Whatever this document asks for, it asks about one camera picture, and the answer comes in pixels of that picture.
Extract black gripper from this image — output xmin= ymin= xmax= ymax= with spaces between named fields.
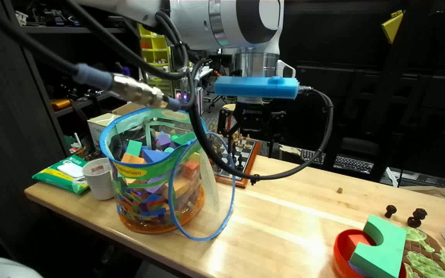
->
xmin=234 ymin=98 xmax=276 ymax=136

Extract green triangular foam block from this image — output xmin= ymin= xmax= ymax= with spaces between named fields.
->
xmin=172 ymin=132 xmax=198 ymax=147

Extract purple foam block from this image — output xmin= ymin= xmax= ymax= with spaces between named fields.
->
xmin=153 ymin=133 xmax=174 ymax=152

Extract clear round bag lid flap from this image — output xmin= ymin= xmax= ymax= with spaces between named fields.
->
xmin=169 ymin=141 xmax=238 ymax=244

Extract blue foam block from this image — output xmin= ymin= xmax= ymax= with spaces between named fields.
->
xmin=143 ymin=147 xmax=172 ymax=164

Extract green square foam block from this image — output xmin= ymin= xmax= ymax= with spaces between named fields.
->
xmin=124 ymin=139 xmax=146 ymax=158

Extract orange foam block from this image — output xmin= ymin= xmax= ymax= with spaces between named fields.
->
xmin=121 ymin=153 xmax=147 ymax=165

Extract clear toy bag blue rim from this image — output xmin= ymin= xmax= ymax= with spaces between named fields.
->
xmin=98 ymin=107 xmax=209 ymax=237

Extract orange block in red bowl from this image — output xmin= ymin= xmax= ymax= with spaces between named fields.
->
xmin=345 ymin=232 xmax=371 ymax=255

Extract green U-shaped foam block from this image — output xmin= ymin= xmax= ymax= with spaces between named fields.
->
xmin=350 ymin=215 xmax=408 ymax=278

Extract round wooden stool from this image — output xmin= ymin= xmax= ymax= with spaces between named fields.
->
xmin=221 ymin=102 xmax=238 ymax=136

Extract wooden framed chess board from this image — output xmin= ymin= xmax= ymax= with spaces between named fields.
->
xmin=209 ymin=135 xmax=263 ymax=190

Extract purple lit box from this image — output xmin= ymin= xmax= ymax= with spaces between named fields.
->
xmin=175 ymin=88 xmax=194 ymax=105

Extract black computer keyboard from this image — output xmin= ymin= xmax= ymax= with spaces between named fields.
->
xmin=333 ymin=153 xmax=378 ymax=176

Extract yellow storage bins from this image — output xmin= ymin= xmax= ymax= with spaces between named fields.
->
xmin=138 ymin=23 xmax=174 ymax=98

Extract large black cabinet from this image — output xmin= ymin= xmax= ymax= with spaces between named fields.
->
xmin=274 ymin=0 xmax=445 ymax=182

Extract white cardboard box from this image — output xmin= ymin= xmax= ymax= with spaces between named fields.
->
xmin=87 ymin=101 xmax=147 ymax=152

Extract red plastic bowl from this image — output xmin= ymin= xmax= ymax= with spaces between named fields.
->
xmin=333 ymin=229 xmax=410 ymax=278

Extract yellow triangle sign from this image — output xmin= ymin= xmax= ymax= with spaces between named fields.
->
xmin=381 ymin=10 xmax=405 ymax=47

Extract white paper cup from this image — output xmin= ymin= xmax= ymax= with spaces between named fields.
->
xmin=82 ymin=156 xmax=118 ymax=201

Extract green wipes package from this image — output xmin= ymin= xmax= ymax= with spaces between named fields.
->
xmin=31 ymin=153 xmax=92 ymax=196

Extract dark metal shelf unit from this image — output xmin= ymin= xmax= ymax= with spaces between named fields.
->
xmin=0 ymin=0 xmax=150 ymax=156

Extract green brown patterned mat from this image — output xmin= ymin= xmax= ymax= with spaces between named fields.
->
xmin=401 ymin=226 xmax=445 ymax=278

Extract blue wrist camera housing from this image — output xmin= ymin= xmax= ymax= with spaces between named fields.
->
xmin=214 ymin=74 xmax=302 ymax=102

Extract thin black camera cable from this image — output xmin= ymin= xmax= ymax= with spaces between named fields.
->
xmin=178 ymin=59 xmax=336 ymax=186

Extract silver cable connector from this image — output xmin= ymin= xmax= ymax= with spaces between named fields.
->
xmin=73 ymin=62 xmax=183 ymax=111

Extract thick black hose cable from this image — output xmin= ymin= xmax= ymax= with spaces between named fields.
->
xmin=0 ymin=0 xmax=89 ymax=79

